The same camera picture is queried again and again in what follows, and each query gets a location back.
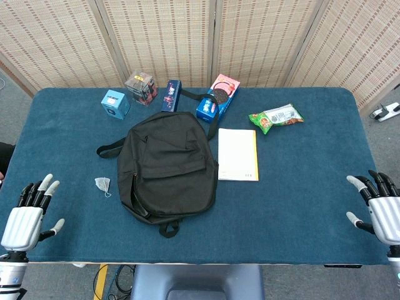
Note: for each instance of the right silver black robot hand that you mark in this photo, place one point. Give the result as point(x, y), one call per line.
point(386, 215)

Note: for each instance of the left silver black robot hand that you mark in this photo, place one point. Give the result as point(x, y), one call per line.
point(23, 226)

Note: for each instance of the black fabric backpack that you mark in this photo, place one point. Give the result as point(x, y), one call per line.
point(165, 168)

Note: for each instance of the yellow and white book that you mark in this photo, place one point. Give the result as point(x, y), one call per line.
point(237, 153)

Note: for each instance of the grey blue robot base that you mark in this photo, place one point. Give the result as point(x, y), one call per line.
point(197, 281)

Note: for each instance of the black table control panel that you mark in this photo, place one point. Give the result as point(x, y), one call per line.
point(343, 266)

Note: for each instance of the black object at table edge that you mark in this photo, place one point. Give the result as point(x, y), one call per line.
point(5, 159)

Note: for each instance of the blue table cloth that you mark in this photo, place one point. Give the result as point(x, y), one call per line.
point(297, 203)

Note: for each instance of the white tea bag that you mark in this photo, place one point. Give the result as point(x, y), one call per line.
point(102, 183)

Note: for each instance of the white power strip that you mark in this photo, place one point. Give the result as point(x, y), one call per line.
point(386, 112)

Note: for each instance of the green snack packet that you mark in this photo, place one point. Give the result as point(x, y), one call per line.
point(275, 118)

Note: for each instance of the light blue speaker box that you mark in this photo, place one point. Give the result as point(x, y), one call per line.
point(114, 104)

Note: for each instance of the dark blue slim box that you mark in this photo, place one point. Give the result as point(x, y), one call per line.
point(171, 95)

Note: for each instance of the blue pink Oreo box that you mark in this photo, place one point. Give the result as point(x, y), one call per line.
point(218, 97)

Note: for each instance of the woven folding screen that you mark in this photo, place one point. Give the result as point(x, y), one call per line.
point(162, 40)

